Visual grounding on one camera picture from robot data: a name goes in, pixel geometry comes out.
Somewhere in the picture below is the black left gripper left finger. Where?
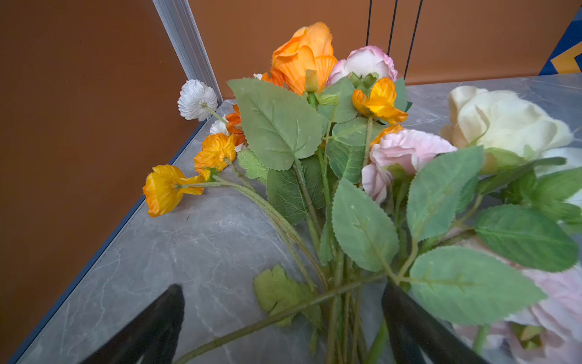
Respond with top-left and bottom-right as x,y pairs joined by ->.
83,285 -> 185,364

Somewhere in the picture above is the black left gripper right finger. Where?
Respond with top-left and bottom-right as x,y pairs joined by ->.
381,281 -> 486,364

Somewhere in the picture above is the pink carnation flower stem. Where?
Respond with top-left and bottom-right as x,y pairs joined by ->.
362,130 -> 457,204

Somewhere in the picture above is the cream white rose stem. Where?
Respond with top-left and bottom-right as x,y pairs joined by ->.
408,85 -> 582,329

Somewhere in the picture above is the pink peony flower stem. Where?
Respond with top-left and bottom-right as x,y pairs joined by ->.
327,45 -> 398,86

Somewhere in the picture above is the yellow orange poppy stem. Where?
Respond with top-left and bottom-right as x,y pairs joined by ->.
142,133 -> 328,289

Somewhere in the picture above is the white small daisy flower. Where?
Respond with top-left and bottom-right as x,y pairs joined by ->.
177,80 -> 218,121

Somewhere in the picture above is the aluminium corner post left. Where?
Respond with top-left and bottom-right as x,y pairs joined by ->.
152,0 -> 224,103

